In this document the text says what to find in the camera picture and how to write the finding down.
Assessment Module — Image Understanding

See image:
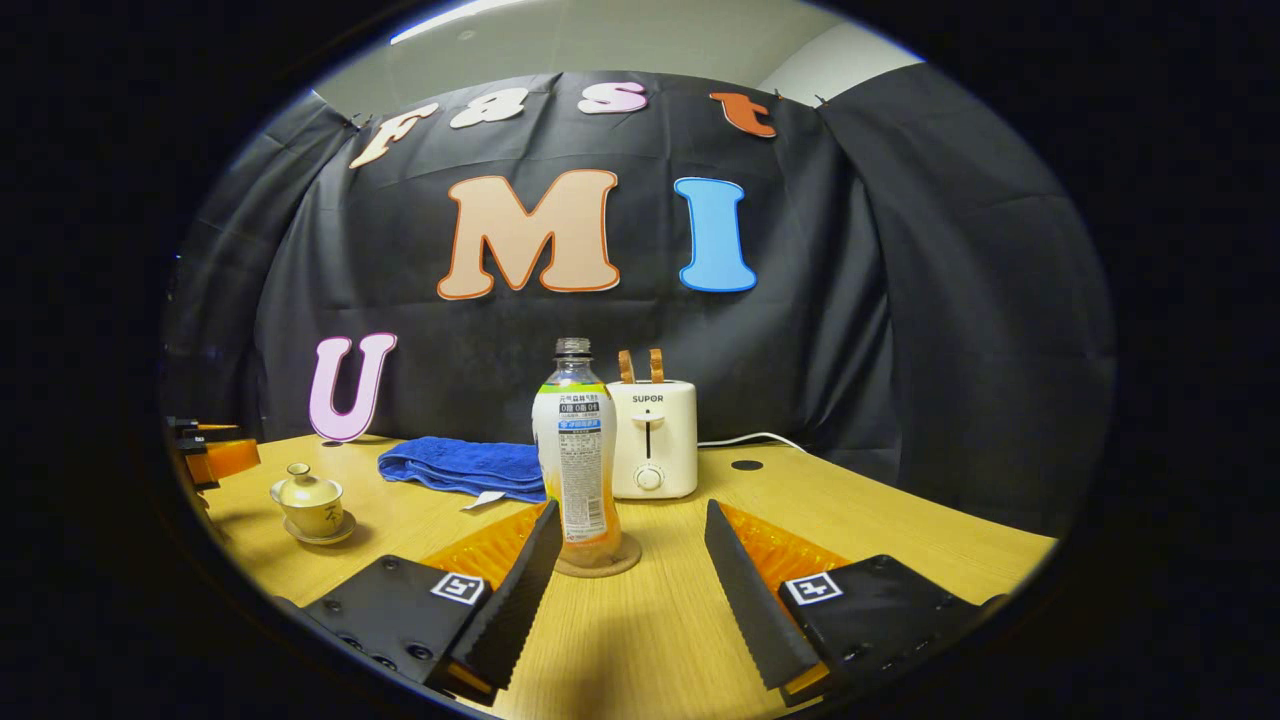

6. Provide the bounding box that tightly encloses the blue towel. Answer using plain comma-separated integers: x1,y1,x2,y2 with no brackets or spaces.
377,436,548,511

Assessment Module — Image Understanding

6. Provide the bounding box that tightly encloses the white toaster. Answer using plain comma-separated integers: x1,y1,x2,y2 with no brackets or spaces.
606,379,700,501

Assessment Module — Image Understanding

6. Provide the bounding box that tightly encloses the water bottle with white label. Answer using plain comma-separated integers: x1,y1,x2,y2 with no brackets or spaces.
531,337,621,569

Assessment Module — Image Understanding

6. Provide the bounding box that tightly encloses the black backdrop cloth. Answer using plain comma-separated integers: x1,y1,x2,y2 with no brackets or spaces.
165,62,1116,541

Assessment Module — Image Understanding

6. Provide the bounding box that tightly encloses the white toaster power cable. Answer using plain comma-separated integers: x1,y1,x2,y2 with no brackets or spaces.
697,431,809,454

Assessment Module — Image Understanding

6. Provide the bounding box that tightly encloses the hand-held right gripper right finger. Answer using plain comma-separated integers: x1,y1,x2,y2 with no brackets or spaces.
703,499,1009,708

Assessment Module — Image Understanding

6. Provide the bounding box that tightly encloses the round wooden coaster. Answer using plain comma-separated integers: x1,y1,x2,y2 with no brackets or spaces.
553,532,643,579

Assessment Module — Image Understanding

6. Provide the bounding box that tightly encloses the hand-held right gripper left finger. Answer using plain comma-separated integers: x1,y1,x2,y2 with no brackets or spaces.
270,499,564,706

